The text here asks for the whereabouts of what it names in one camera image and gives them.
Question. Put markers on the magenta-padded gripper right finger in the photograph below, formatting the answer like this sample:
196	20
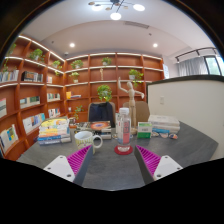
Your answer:
166	166

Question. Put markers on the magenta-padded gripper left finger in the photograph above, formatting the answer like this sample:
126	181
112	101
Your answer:
59	166

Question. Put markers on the clear plastic drink bottle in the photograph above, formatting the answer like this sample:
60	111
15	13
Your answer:
124	131

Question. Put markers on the yellow striped ceramic mug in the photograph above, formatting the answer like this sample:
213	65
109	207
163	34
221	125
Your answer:
83	140

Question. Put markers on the stack of colourful books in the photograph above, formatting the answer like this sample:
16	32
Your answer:
53	131

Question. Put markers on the small green white box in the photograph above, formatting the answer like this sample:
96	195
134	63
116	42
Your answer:
144	130

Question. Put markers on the stack of white boxes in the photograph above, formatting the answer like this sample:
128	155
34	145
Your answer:
164	122

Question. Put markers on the flat round red coaster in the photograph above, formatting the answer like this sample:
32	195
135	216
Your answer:
117	151

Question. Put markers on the dark book with orange cover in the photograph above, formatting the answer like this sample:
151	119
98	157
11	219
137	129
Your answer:
96	126

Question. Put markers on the tan chair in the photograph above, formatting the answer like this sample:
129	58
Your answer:
142	111

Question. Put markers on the tall green white carton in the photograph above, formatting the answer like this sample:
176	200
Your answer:
116	121

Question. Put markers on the chair with dark jacket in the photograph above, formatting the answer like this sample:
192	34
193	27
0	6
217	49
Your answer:
101	111

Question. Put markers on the wooden artist mannequin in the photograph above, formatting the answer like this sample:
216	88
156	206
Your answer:
132	100

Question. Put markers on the grey curtain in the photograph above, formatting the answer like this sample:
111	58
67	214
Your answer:
192	66

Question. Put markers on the wooden shelf unit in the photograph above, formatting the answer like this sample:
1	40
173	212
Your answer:
100	71

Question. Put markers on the window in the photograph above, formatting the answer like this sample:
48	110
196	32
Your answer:
213	65

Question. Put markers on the recessed ceiling spotlight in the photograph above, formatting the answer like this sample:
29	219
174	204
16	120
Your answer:
155	45
72	44

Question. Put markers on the branched ceiling lamp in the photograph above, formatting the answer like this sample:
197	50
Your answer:
115	15

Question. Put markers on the white wall switch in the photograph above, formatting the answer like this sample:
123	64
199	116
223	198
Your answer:
162	100

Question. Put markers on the black track light rail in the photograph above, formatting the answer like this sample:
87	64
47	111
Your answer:
196	50

